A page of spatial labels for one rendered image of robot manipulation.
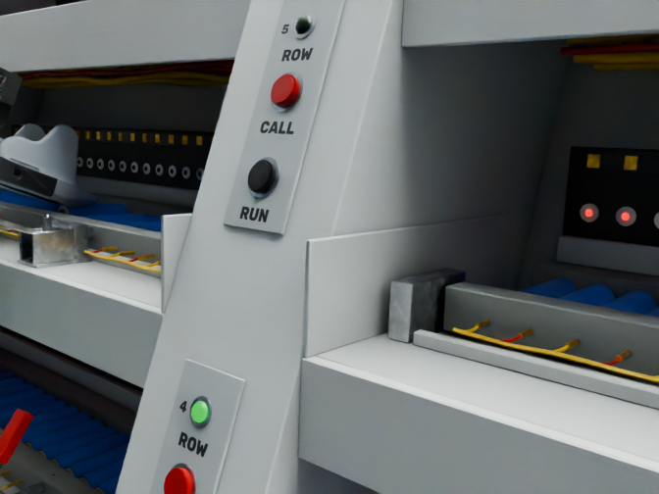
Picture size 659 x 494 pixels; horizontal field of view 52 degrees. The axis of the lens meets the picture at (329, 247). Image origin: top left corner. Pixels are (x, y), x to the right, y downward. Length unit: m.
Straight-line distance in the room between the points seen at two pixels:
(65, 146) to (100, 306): 0.21
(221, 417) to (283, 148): 0.13
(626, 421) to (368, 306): 0.12
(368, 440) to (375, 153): 0.13
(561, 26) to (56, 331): 0.33
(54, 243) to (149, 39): 0.15
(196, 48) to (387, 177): 0.16
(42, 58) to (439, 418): 0.43
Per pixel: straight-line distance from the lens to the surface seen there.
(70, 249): 0.50
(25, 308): 0.48
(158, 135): 0.68
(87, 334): 0.42
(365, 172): 0.31
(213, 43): 0.41
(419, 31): 0.32
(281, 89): 0.33
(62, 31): 0.55
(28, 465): 0.57
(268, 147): 0.33
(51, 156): 0.58
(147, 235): 0.46
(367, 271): 0.31
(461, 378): 0.28
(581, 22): 0.29
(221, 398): 0.32
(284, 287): 0.30
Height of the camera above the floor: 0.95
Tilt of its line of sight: 6 degrees up
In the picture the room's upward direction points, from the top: 14 degrees clockwise
